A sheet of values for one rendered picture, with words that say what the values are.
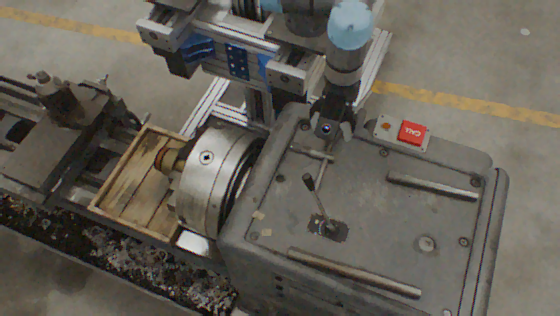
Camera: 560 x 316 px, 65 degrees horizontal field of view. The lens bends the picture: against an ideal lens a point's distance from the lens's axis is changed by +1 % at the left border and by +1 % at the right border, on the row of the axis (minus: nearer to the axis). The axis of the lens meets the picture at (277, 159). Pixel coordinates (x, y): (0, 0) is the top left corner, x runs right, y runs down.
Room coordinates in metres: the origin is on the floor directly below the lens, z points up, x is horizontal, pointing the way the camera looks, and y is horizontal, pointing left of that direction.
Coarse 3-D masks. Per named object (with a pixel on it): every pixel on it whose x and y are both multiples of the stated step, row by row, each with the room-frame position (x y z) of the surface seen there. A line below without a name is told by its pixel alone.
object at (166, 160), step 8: (160, 152) 0.64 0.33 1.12; (168, 152) 0.64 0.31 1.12; (176, 152) 0.64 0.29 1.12; (160, 160) 0.62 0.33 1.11; (168, 160) 0.61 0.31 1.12; (176, 160) 0.62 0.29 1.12; (184, 160) 0.62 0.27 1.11; (160, 168) 0.61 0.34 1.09; (168, 168) 0.60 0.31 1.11; (176, 168) 0.60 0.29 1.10
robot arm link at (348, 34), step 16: (352, 0) 0.61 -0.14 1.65; (336, 16) 0.57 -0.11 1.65; (352, 16) 0.57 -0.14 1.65; (368, 16) 0.57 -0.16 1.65; (336, 32) 0.56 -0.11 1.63; (352, 32) 0.55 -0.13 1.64; (368, 32) 0.56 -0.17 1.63; (336, 48) 0.55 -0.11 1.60; (352, 48) 0.54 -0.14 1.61; (336, 64) 0.55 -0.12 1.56; (352, 64) 0.54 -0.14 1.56
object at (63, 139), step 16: (80, 96) 0.98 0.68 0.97; (96, 96) 0.98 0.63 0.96; (48, 128) 0.85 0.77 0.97; (64, 128) 0.84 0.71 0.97; (32, 144) 0.78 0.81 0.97; (48, 144) 0.78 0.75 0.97; (64, 144) 0.78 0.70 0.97; (80, 144) 0.80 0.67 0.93; (16, 160) 0.73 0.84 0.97; (32, 160) 0.72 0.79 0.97; (64, 160) 0.73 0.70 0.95; (16, 176) 0.67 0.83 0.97; (32, 176) 0.66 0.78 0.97; (48, 176) 0.66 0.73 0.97
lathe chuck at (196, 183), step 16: (208, 128) 0.65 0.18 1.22; (224, 128) 0.66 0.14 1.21; (208, 144) 0.59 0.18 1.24; (224, 144) 0.59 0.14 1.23; (192, 160) 0.55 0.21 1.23; (192, 176) 0.51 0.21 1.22; (208, 176) 0.50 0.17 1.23; (192, 192) 0.47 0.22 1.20; (208, 192) 0.47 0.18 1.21; (176, 208) 0.45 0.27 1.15; (192, 208) 0.44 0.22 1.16; (192, 224) 0.42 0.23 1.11
